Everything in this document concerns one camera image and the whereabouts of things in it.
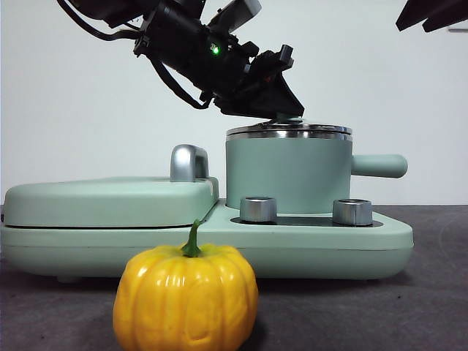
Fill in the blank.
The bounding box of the glass lid with green knob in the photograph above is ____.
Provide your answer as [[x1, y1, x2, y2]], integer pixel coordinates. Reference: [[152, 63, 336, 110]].
[[224, 112, 353, 142]]

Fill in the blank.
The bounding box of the yellow toy pumpkin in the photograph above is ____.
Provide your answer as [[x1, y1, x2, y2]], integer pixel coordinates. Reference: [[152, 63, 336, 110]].
[[112, 219, 260, 351]]

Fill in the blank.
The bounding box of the silver control knob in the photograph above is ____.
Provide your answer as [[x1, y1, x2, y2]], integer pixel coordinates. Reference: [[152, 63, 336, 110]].
[[331, 199, 374, 226], [239, 196, 278, 224]]

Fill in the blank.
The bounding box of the green breakfast machine base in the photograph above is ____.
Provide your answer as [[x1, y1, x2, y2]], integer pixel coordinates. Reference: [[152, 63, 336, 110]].
[[0, 204, 415, 284]]

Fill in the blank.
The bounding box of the green steamer pot with handle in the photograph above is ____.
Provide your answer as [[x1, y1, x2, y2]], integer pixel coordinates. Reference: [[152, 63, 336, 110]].
[[224, 127, 409, 216]]

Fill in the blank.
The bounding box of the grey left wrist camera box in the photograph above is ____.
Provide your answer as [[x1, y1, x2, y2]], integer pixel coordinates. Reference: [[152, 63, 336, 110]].
[[208, 0, 263, 31]]

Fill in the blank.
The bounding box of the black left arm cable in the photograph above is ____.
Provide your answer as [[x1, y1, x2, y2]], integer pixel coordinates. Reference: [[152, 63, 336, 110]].
[[86, 27, 215, 110]]

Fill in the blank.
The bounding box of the green griddle cover silver handle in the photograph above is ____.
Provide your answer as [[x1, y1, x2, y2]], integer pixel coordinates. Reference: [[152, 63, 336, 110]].
[[2, 144, 221, 230]]

